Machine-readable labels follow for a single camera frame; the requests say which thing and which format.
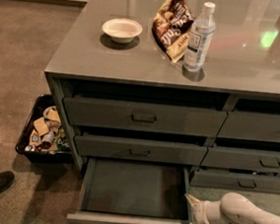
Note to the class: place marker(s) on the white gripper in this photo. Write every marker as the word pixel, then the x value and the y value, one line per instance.
pixel 201 214

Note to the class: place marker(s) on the grey drawer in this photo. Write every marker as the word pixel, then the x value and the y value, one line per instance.
pixel 243 159
pixel 140 150
pixel 206 178
pixel 132 192
pixel 251 126
pixel 143 116

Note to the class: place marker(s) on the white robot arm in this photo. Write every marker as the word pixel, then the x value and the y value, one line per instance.
pixel 232 208

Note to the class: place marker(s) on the grey drawer cabinet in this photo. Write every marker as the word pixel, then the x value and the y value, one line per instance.
pixel 188 82

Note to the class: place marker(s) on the small can in bin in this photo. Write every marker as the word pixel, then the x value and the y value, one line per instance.
pixel 47 139

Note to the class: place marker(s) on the clear plastic water bottle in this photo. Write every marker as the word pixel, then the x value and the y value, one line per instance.
pixel 201 32

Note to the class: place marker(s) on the black plastic bin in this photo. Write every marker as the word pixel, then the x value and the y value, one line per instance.
pixel 41 103

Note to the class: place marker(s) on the tan packet in bin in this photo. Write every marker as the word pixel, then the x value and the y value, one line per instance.
pixel 41 127

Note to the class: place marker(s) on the brown snack bag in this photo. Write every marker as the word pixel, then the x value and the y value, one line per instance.
pixel 171 28

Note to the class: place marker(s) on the white paper bowl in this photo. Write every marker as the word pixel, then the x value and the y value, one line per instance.
pixel 122 30

